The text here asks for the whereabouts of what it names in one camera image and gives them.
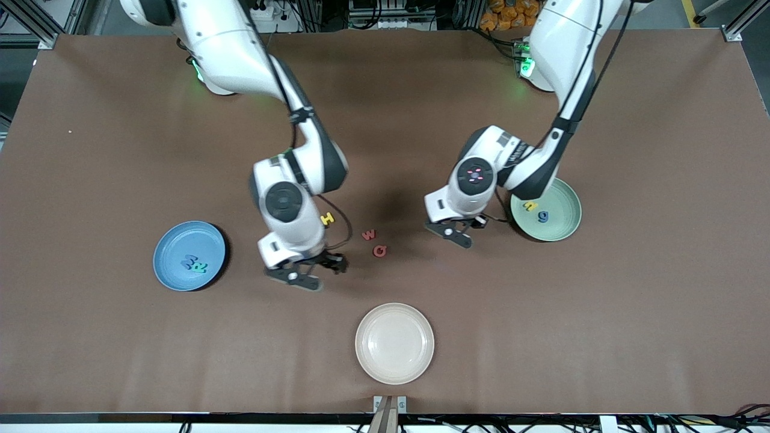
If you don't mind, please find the metal table edge bracket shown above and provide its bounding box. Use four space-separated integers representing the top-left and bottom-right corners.
373 395 408 433

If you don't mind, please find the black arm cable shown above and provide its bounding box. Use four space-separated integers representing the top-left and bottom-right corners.
316 192 354 252
481 0 632 224

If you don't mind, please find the cream plate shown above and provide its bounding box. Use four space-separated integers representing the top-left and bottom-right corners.
355 302 435 385

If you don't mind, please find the green plate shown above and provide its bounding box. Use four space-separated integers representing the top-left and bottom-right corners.
510 178 583 242

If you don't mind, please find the blue plate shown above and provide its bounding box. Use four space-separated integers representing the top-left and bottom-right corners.
153 221 227 292

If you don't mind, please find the black floor cable bundle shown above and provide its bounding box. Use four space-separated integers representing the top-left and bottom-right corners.
620 404 770 433

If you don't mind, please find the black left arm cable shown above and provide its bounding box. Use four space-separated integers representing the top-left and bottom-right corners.
481 0 632 224

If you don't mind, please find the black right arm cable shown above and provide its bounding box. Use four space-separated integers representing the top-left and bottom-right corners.
316 192 354 252

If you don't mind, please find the grey aluminium frame post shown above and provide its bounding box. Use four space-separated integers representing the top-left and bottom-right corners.
722 0 770 43
0 0 61 50

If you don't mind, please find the orange packets pile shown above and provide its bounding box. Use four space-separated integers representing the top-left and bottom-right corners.
479 0 557 32

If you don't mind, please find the dark equipment rack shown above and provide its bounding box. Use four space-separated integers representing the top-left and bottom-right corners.
346 0 443 31

